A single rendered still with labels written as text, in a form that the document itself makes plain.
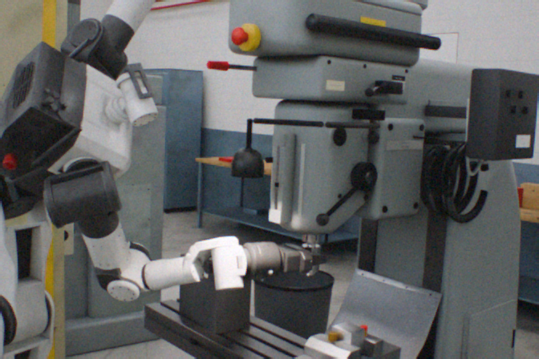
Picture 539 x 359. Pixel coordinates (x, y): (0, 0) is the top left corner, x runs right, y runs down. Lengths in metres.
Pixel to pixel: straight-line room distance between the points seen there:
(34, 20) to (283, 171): 1.80
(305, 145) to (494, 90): 0.44
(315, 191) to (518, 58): 4.67
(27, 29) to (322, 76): 1.85
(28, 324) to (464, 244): 1.20
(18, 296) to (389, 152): 1.03
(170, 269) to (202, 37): 7.92
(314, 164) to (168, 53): 8.69
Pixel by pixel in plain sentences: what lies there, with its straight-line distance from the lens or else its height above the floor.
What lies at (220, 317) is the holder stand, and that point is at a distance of 1.83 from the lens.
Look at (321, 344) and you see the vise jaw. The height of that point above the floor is 1.06.
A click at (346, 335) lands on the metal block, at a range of 1.53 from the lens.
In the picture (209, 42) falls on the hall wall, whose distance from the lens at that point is 9.17.
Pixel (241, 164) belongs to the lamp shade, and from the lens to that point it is 1.34.
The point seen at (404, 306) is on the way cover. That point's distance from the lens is 1.87.
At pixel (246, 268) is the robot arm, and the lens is 1.49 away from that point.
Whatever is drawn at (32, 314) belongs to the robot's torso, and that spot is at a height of 1.03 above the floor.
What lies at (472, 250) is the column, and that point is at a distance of 1.85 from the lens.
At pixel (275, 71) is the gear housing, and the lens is 1.49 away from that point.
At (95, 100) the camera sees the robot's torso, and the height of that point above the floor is 1.61.
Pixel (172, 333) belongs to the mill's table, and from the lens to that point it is 1.97.
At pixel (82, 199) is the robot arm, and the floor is 1.40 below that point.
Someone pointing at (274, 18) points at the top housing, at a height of 1.80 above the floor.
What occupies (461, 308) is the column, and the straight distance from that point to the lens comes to 1.86.
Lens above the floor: 1.62
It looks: 7 degrees down
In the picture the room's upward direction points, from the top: 3 degrees clockwise
